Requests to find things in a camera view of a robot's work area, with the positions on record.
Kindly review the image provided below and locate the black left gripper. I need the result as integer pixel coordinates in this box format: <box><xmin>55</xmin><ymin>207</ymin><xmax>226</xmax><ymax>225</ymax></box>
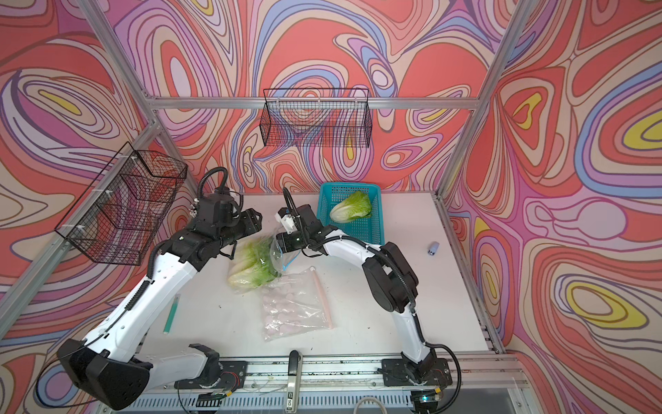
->
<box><xmin>214</xmin><ymin>206</ymin><xmax>264</xmax><ymax>251</ymax></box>

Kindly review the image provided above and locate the dark green bagged cabbage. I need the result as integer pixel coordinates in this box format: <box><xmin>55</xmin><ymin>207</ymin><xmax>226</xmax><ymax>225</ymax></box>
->
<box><xmin>227</xmin><ymin>237</ymin><xmax>280</xmax><ymax>292</ymax></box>

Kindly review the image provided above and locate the light green chinese cabbage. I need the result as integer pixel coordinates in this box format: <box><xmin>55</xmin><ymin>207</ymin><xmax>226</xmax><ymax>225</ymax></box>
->
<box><xmin>329</xmin><ymin>191</ymin><xmax>372</xmax><ymax>224</ymax></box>

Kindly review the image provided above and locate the pink-zip clear zip-top bag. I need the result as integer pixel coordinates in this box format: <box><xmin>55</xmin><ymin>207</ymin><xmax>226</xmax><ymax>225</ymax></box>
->
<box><xmin>259</xmin><ymin>267</ymin><xmax>334</xmax><ymax>342</ymax></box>

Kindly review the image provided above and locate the blue-zip clear zip-top bag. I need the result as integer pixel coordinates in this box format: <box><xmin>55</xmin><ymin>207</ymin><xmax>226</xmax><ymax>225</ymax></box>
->
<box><xmin>227</xmin><ymin>233</ymin><xmax>299</xmax><ymax>293</ymax></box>

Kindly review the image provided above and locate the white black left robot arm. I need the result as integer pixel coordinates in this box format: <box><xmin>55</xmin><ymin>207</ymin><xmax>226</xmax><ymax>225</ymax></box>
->
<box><xmin>57</xmin><ymin>191</ymin><xmax>262</xmax><ymax>411</ymax></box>

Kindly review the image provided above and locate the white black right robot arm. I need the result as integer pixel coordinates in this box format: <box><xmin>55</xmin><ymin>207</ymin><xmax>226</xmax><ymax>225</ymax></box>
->
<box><xmin>276</xmin><ymin>196</ymin><xmax>461</xmax><ymax>387</ymax></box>

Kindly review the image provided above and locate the teal plastic basket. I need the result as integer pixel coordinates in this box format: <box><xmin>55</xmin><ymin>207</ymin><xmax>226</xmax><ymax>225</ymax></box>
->
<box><xmin>317</xmin><ymin>182</ymin><xmax>384</xmax><ymax>245</ymax></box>

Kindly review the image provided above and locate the green marker pen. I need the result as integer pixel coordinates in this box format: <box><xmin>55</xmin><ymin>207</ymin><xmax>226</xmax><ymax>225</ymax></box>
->
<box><xmin>163</xmin><ymin>293</ymin><xmax>181</xmax><ymax>335</ymax></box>

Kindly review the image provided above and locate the small grey blue object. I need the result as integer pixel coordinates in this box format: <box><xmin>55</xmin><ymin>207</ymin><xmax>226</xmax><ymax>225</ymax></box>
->
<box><xmin>428</xmin><ymin>241</ymin><xmax>440</xmax><ymax>256</ymax></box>

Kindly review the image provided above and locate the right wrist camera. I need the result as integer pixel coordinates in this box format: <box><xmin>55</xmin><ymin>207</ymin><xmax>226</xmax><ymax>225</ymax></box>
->
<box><xmin>275</xmin><ymin>207</ymin><xmax>298</xmax><ymax>234</ymax></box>

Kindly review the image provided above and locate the black wire basket back wall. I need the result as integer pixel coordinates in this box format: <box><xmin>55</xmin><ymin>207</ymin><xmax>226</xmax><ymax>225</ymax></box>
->
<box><xmin>260</xmin><ymin>87</ymin><xmax>372</xmax><ymax>148</ymax></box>

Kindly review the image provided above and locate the black wire basket wall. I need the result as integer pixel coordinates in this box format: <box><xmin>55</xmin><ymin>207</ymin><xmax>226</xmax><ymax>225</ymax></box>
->
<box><xmin>260</xmin><ymin>87</ymin><xmax>372</xmax><ymax>148</ymax></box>
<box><xmin>54</xmin><ymin>142</ymin><xmax>188</xmax><ymax>266</ymax></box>

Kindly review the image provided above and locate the black wire basket left wall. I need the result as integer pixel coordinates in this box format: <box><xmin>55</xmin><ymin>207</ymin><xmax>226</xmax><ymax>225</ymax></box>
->
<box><xmin>54</xmin><ymin>142</ymin><xmax>188</xmax><ymax>266</ymax></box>

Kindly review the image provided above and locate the aluminium front table rail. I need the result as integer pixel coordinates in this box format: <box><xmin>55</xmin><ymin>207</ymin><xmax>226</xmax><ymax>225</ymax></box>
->
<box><xmin>102</xmin><ymin>351</ymin><xmax>529</xmax><ymax>394</ymax></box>

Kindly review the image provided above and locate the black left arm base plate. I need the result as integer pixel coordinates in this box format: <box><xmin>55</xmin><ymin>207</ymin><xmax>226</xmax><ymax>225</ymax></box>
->
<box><xmin>174</xmin><ymin>361</ymin><xmax>248</xmax><ymax>392</ymax></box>

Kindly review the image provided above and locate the black silver centre bracket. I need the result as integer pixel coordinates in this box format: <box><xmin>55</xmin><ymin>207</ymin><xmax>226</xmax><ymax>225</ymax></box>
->
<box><xmin>284</xmin><ymin>350</ymin><xmax>303</xmax><ymax>413</ymax></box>

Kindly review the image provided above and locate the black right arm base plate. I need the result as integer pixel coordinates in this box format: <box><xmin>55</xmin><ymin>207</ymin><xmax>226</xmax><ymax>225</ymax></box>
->
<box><xmin>378</xmin><ymin>358</ymin><xmax>454</xmax><ymax>389</ymax></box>

